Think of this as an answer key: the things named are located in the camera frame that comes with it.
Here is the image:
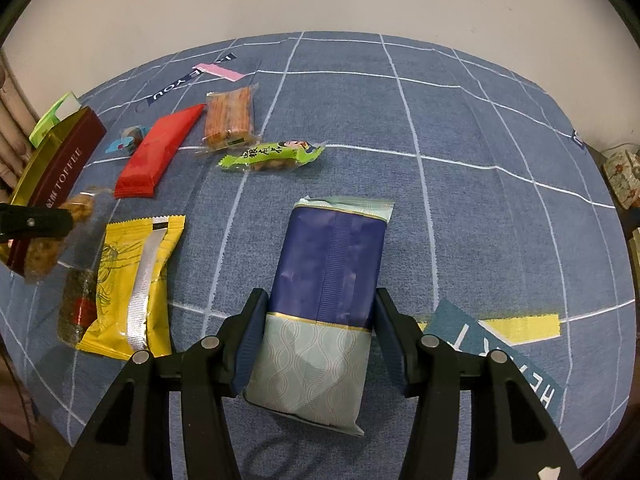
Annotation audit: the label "dark wooden side shelf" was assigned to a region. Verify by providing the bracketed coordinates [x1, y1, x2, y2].
[581, 142, 640, 261]

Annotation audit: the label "red gold toffee tin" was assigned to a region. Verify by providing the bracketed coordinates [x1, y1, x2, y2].
[1, 106, 106, 278]

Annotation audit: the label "green small snack packet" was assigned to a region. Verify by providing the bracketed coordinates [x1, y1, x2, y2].
[218, 140, 326, 171]

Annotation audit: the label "dark seaweed snack packet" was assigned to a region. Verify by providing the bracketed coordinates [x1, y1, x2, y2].
[56, 269, 96, 347]

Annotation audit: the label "clear pack orange biscuits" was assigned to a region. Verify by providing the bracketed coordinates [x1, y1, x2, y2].
[202, 84, 260, 153]

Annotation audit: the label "stacked books on shelf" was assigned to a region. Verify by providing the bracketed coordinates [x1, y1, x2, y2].
[627, 229, 640, 282]

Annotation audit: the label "floral box on shelf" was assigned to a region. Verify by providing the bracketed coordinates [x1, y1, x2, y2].
[603, 150, 640, 209]

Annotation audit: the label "yellow snack bag silver seam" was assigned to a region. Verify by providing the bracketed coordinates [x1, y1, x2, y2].
[76, 216, 186, 361]

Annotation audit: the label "blue checked tablecloth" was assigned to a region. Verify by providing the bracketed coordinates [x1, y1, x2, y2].
[1, 32, 636, 464]

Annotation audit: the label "blue white snack pack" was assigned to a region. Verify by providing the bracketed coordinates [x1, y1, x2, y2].
[244, 196, 394, 436]

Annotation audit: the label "red snack packet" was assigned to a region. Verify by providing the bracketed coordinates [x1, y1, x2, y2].
[114, 104, 205, 198]

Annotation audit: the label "blue candy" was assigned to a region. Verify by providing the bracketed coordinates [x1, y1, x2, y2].
[105, 126, 150, 155]

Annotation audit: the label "clear bag brown snacks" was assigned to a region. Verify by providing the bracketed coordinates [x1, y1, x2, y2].
[24, 186, 113, 284]

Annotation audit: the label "green tissue pack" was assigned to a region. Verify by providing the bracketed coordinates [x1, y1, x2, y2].
[28, 91, 81, 148]

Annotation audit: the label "beige patterned curtain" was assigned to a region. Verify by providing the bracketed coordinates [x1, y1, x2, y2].
[0, 50, 38, 203]

